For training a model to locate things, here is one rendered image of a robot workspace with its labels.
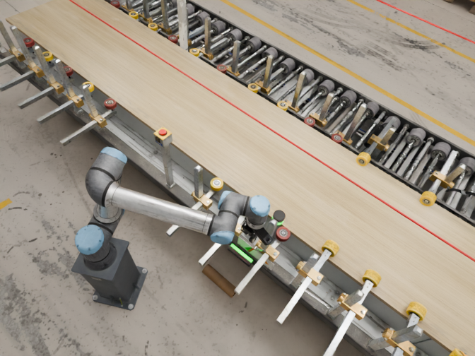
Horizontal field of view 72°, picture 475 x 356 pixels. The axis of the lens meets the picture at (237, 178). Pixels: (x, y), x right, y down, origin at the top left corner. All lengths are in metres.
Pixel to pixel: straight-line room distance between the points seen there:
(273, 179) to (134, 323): 1.44
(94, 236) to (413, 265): 1.75
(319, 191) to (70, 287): 1.95
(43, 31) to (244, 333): 2.87
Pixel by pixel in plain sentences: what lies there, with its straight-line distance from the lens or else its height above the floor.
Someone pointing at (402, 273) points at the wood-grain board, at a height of 0.90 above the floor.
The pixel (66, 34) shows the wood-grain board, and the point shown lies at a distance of 3.28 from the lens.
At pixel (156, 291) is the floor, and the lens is 2.71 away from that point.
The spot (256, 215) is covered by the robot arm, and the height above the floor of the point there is 1.35.
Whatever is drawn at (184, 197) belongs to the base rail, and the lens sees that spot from 2.20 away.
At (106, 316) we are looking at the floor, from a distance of 2.73.
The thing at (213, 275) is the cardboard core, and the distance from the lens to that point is 2.63.
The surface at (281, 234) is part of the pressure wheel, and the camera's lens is 1.90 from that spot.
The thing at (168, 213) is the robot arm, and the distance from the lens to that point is 1.37.
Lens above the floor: 2.58
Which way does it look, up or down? 55 degrees down
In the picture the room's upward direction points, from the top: 9 degrees clockwise
